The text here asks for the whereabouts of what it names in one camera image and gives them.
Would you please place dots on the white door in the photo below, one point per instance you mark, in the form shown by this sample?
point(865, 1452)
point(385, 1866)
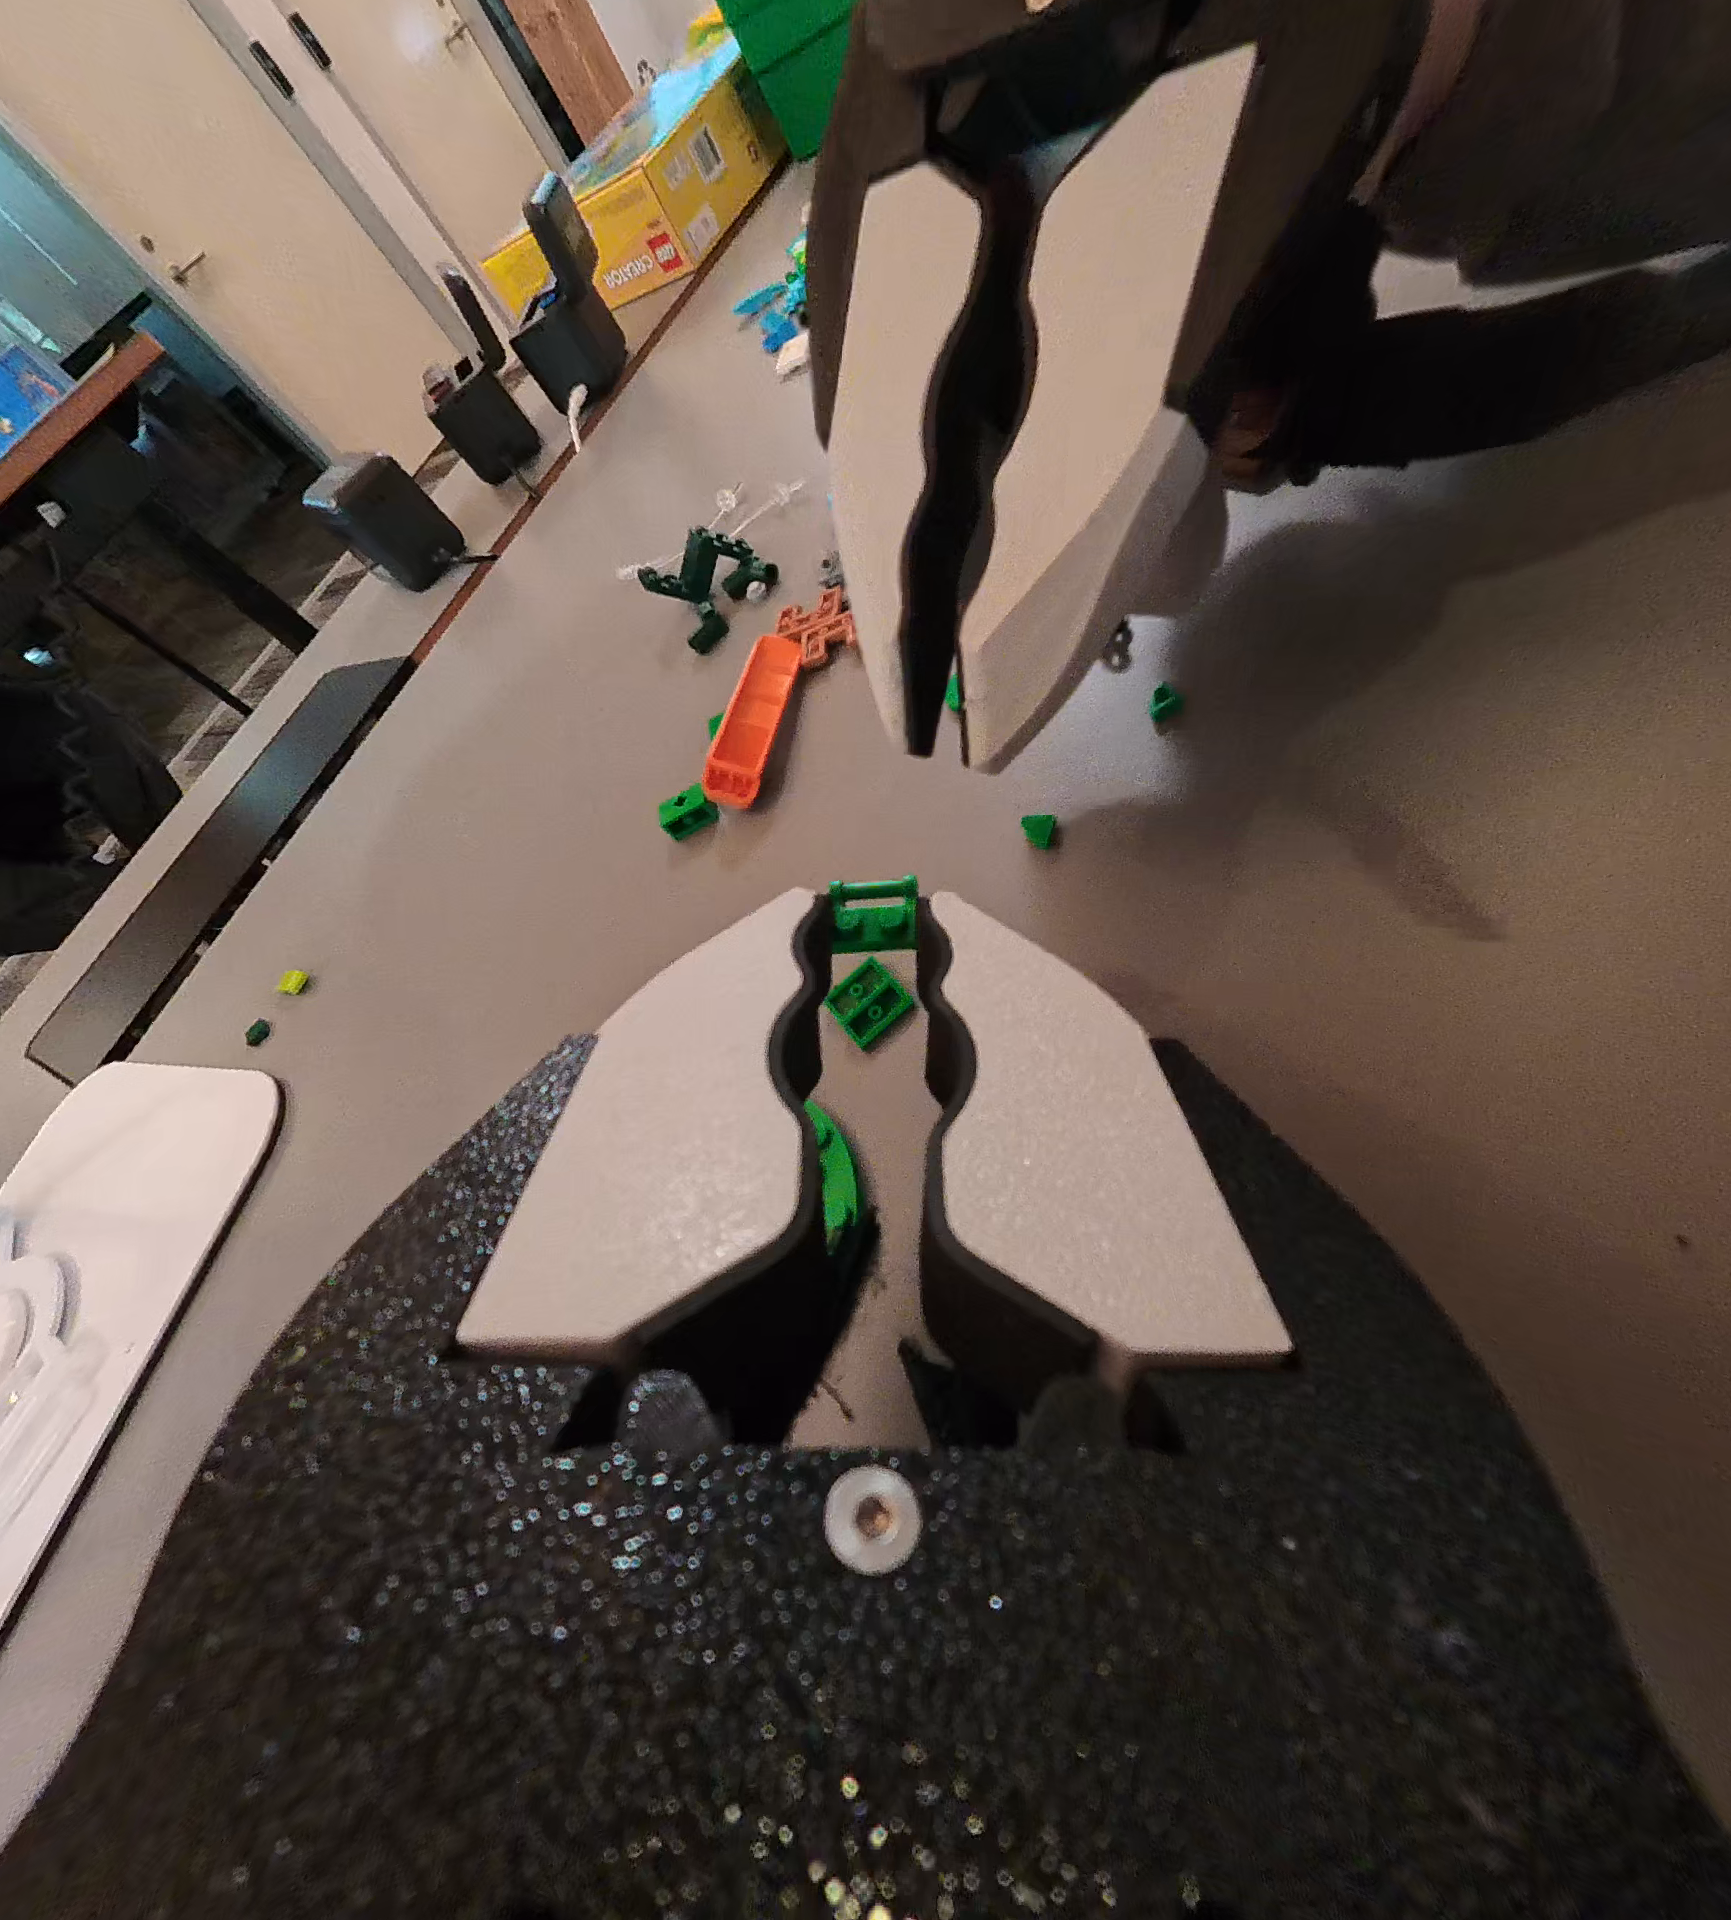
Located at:
point(402, 91)
point(100, 181)

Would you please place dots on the wooden desk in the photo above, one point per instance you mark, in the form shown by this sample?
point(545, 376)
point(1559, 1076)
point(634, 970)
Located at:
point(41, 451)

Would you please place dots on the small grey lego piece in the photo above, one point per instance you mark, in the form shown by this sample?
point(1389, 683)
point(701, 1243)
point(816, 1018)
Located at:
point(1122, 650)

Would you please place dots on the clear lego rod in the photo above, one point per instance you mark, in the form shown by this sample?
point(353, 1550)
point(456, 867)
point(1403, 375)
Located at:
point(753, 506)

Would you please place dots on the black panel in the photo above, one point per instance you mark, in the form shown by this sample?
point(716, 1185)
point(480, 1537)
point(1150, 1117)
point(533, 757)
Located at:
point(205, 856)

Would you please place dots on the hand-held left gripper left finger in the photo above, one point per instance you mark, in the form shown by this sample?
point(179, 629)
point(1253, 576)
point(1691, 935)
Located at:
point(641, 1169)

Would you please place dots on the person's right forearm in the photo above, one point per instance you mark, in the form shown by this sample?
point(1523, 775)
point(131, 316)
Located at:
point(1600, 136)

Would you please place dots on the black charging dock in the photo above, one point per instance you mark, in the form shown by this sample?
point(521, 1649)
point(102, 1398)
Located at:
point(385, 516)
point(565, 316)
point(485, 402)

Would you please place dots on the green lego slope piece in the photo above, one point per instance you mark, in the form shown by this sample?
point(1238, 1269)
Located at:
point(1040, 831)
point(1167, 702)

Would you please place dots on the green square lego plate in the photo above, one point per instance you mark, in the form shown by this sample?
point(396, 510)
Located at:
point(871, 1001)

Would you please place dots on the yellow lego box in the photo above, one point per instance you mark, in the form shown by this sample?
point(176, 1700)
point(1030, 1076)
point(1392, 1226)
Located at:
point(641, 208)

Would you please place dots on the green curved lego piece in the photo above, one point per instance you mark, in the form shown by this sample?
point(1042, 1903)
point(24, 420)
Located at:
point(832, 1185)

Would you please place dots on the orange lego boat piece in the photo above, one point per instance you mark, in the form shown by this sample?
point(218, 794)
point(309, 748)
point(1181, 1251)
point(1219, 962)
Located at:
point(749, 726)

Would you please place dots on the pile of blue lego pieces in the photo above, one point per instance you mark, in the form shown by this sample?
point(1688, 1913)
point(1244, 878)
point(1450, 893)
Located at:
point(775, 309)

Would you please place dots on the green box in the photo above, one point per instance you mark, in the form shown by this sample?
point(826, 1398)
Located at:
point(790, 60)

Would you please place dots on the orange lego lattice piece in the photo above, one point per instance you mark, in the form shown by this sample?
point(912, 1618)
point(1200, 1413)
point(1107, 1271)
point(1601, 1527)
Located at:
point(821, 622)

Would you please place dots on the dark green lego assembly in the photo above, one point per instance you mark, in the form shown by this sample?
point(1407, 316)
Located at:
point(708, 567)

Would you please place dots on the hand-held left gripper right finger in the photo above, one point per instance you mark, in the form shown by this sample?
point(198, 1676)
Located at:
point(1090, 1185)

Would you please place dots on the small green lego brick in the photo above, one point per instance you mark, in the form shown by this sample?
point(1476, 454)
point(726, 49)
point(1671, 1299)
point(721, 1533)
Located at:
point(685, 813)

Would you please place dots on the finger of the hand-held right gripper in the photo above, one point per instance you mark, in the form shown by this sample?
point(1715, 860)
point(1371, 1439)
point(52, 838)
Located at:
point(1104, 510)
point(888, 451)

